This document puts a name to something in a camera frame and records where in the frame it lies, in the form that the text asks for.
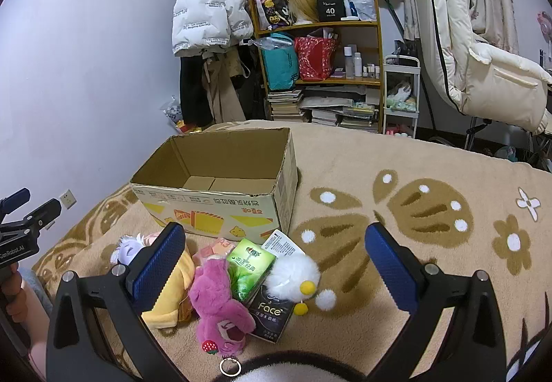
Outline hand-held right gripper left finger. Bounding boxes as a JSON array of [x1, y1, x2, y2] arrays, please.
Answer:
[[45, 222, 188, 382]]

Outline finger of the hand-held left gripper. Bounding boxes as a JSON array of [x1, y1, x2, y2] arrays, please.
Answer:
[[0, 188, 32, 220], [0, 198, 62, 237]]

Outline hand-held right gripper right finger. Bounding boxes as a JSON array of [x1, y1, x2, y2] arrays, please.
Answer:
[[364, 222, 507, 382]]

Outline white purple plush doll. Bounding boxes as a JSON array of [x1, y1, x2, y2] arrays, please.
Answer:
[[111, 234, 149, 265]]

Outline yellow plush toy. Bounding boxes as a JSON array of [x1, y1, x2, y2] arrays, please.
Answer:
[[140, 235, 197, 329]]

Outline pink tissue packet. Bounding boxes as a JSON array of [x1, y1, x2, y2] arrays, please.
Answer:
[[196, 238, 236, 268]]

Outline pink bear plush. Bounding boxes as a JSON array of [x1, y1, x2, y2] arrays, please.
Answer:
[[189, 258, 257, 357]]

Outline cardboard box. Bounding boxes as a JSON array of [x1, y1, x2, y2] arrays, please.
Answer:
[[130, 127, 299, 238]]

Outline green tissue packet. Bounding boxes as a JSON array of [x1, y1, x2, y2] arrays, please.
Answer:
[[227, 238, 277, 303]]

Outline metal key ring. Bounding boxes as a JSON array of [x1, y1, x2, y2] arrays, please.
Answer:
[[219, 357, 242, 377]]

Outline white green soft toys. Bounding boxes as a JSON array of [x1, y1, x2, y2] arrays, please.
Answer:
[[387, 80, 417, 112]]

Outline person's left hand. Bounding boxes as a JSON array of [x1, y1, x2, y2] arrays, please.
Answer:
[[0, 262, 26, 324]]

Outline person's clothing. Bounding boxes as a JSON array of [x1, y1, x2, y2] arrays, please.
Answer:
[[17, 268, 51, 380]]

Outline white fluffy duck plush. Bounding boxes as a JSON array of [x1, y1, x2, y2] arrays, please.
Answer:
[[263, 253, 337, 316]]

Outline white printed packet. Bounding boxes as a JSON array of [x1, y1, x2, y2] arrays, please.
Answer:
[[260, 229, 307, 258]]

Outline black tissue packet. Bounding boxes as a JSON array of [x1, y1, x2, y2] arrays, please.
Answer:
[[247, 285, 296, 343]]

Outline colourful plastic bags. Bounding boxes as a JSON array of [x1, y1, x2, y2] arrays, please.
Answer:
[[161, 97, 195, 135]]

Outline black metal stand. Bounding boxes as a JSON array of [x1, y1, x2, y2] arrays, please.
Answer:
[[463, 117, 494, 152]]

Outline pile of books and papers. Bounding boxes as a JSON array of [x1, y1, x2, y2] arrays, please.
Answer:
[[302, 87, 380, 133]]

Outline black trousers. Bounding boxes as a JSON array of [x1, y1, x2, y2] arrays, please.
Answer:
[[179, 57, 214, 128]]

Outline beige trousers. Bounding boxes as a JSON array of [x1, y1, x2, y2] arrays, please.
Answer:
[[200, 50, 246, 124]]

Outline stack of books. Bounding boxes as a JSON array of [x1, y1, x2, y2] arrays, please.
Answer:
[[265, 89, 305, 122]]

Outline black garment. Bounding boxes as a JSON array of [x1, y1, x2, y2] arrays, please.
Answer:
[[236, 47, 268, 120]]

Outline white trolley cart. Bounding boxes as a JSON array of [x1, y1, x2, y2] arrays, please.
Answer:
[[383, 55, 421, 139]]

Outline red patterned bag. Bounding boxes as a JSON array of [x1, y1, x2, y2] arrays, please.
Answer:
[[294, 35, 339, 82]]

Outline teal bag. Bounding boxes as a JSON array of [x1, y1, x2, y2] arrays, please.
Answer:
[[261, 34, 299, 90]]

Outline wooden shelf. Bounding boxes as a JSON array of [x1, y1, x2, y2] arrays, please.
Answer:
[[249, 0, 384, 133]]

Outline cream long coat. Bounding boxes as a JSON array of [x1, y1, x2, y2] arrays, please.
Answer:
[[410, 0, 552, 135]]

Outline black box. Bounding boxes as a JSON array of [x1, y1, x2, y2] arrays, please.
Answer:
[[316, 0, 348, 21]]

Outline blonde wig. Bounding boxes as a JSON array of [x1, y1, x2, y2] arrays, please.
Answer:
[[285, 0, 324, 25]]

